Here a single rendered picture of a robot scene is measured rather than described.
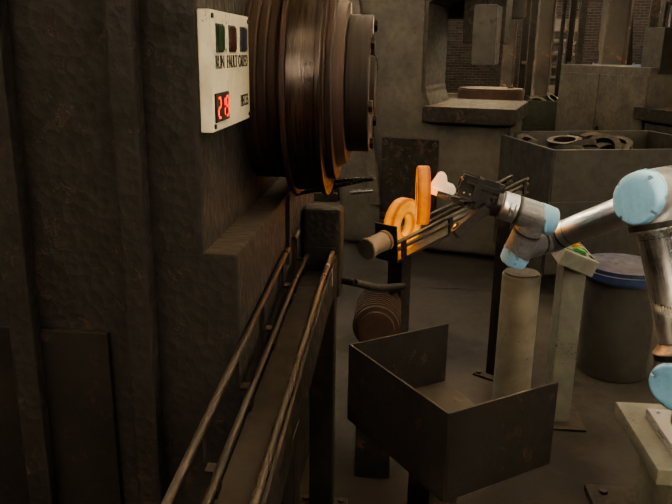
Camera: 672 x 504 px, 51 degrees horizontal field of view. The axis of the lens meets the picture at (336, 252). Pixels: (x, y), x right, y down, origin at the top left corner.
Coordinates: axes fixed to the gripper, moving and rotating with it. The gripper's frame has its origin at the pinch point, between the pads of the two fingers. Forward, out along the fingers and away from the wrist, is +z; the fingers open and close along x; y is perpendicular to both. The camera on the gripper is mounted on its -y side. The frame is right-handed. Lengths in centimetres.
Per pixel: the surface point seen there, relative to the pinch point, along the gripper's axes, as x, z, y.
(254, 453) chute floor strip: 92, 18, -31
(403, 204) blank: -13.2, 2.7, -8.0
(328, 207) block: 7.8, 21.7, -11.0
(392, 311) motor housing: 3.9, -2.7, -33.5
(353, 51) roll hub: 42, 25, 27
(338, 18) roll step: 42, 29, 32
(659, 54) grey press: -321, -145, 87
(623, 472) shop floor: -9, -84, -63
